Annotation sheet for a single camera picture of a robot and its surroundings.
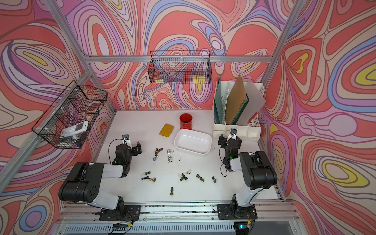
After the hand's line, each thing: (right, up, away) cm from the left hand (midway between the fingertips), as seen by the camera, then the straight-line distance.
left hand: (132, 143), depth 93 cm
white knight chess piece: (+37, -16, -7) cm, 41 cm away
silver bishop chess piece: (+24, -9, -1) cm, 26 cm away
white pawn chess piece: (+31, -18, -7) cm, 37 cm away
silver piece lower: (+15, -10, -2) cm, 18 cm away
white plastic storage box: (+40, 0, +8) cm, 41 cm away
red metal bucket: (+35, +14, +8) cm, 38 cm away
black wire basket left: (-22, +23, -17) cm, 36 cm away
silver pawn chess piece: (+23, -6, +2) cm, 24 cm away
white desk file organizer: (+81, +6, +11) cm, 83 cm away
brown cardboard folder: (+70, +29, +8) cm, 76 cm away
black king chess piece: (+35, -19, -9) cm, 41 cm away
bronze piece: (+27, -26, -14) cm, 40 cm away
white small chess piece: (+31, -10, 0) cm, 33 cm away
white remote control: (-14, +11, -25) cm, 31 cm away
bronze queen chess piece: (+44, -19, -9) cm, 49 cm away
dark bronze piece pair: (+12, -19, -8) cm, 24 cm away
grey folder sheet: (+77, +26, -9) cm, 81 cm away
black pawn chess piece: (+52, -20, -10) cm, 57 cm away
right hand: (+64, +3, +2) cm, 64 cm away
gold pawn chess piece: (+17, -20, -11) cm, 28 cm away
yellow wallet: (+20, +8, +14) cm, 26 cm away
